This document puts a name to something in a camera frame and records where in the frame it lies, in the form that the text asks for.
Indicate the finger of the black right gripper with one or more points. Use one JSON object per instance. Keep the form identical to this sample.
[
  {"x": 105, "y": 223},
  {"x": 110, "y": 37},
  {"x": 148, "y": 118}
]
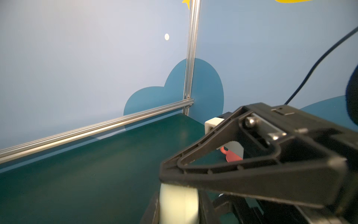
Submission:
[{"x": 181, "y": 169}]

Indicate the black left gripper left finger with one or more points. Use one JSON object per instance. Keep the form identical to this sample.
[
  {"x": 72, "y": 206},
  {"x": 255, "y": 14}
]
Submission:
[{"x": 152, "y": 212}]

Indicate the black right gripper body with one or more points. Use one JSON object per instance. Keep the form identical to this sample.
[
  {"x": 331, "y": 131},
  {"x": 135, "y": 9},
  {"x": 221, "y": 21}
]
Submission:
[{"x": 294, "y": 158}]

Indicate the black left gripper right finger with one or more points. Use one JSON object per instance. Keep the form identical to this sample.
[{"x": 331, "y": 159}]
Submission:
[{"x": 207, "y": 213}]

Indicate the white earbud charging case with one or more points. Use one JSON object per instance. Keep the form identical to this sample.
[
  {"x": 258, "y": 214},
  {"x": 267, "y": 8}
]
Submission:
[{"x": 178, "y": 205}]

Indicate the pink toy watering can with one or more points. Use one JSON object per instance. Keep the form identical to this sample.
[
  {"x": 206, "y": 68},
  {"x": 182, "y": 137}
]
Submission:
[{"x": 229, "y": 155}]

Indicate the aluminium right frame post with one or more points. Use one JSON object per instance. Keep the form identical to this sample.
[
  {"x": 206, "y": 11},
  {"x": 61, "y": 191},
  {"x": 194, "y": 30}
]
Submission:
[{"x": 191, "y": 52}]

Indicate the aluminium back frame rail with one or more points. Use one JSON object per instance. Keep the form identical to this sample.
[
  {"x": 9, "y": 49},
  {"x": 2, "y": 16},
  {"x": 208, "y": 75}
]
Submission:
[{"x": 19, "y": 151}]

